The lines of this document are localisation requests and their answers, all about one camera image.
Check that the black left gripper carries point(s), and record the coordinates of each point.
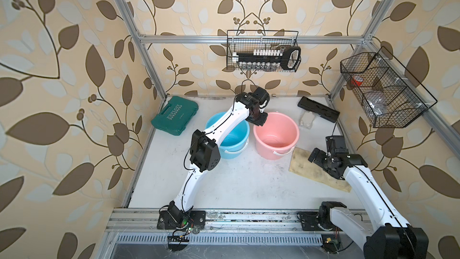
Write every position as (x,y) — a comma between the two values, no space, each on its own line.
(261,120)

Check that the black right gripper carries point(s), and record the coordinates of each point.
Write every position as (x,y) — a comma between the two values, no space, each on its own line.
(321,154)

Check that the beige cleaning cloth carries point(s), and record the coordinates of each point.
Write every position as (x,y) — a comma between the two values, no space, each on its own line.
(300,165)

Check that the pink plastic bucket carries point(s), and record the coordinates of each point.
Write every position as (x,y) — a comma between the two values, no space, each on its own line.
(277,137)

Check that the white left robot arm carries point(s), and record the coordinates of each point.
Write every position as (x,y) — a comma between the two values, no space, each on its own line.
(205,155)

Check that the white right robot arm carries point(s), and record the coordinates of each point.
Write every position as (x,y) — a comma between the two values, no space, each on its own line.
(388,235)

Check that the blue plastic bucket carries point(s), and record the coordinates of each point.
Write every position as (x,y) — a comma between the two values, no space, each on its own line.
(236,141)

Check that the black socket set holder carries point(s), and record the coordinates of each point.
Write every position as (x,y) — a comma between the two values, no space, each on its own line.
(285,59)

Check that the black plastic tray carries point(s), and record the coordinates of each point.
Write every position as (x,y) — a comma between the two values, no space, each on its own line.
(322,110)

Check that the clear bag with white part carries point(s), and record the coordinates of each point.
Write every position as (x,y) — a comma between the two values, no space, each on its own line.
(307,119)

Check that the clear plastic bag in basket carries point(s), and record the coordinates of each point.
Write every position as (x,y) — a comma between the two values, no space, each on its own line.
(376,104)

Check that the red tape roll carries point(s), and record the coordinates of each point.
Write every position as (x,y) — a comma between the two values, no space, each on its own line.
(356,80)

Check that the green tool case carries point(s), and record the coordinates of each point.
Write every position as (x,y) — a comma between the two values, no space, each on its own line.
(175,115)

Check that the black wire basket back wall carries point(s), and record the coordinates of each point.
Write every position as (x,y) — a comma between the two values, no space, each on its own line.
(248,40)

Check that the black wire basket wall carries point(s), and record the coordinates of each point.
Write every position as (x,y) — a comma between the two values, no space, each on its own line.
(407,98)
(248,40)

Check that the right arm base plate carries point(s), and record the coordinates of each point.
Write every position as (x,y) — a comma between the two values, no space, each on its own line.
(310,221)

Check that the black wire basket right wall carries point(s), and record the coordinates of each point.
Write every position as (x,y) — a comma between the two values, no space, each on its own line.
(407,98)

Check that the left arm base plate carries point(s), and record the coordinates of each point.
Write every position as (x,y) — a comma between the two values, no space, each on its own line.
(172,220)

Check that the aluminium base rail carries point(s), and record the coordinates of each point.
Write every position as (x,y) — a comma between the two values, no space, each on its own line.
(224,227)

